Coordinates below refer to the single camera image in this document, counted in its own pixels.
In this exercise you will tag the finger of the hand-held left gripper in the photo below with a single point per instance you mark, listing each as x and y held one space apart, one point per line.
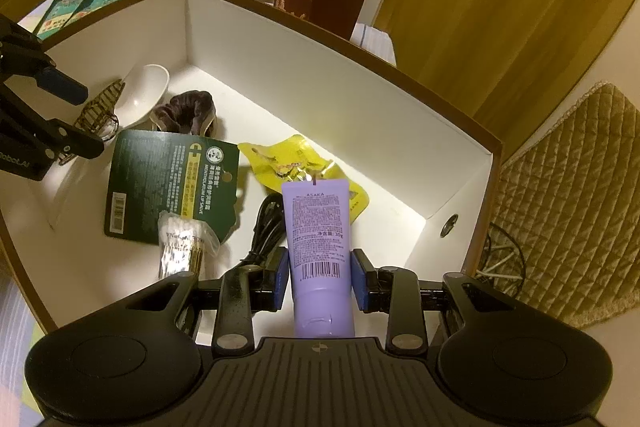
62 84
77 139

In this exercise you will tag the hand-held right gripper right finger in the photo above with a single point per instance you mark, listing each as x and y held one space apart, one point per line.
360 282

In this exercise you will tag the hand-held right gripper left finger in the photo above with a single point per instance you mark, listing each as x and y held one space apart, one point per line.
281 282

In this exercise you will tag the gold hair claw clip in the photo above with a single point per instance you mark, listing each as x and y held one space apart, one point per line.
97 107

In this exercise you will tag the purple cream tube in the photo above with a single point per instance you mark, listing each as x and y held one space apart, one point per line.
317 227

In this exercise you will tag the white ceramic spoon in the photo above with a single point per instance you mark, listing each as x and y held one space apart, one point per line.
142 89

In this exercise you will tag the clear cotton swab packet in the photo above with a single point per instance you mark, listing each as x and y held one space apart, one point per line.
180 247

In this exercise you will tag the brown velvet scrunchie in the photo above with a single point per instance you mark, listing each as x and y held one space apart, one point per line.
185 103

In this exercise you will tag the yellow snack packet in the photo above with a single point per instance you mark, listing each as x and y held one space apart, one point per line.
280 157

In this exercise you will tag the brown cardboard container box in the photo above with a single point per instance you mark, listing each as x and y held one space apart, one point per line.
350 107

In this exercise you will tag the dark green carded package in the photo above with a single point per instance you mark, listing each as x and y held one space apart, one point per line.
150 177

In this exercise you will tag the quilted beige cushion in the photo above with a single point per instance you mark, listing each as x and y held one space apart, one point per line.
575 182

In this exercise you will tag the blue white checked cloth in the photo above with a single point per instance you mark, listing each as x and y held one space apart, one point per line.
375 43

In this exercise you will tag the wooden door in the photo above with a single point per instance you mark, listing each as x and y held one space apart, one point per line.
500 7

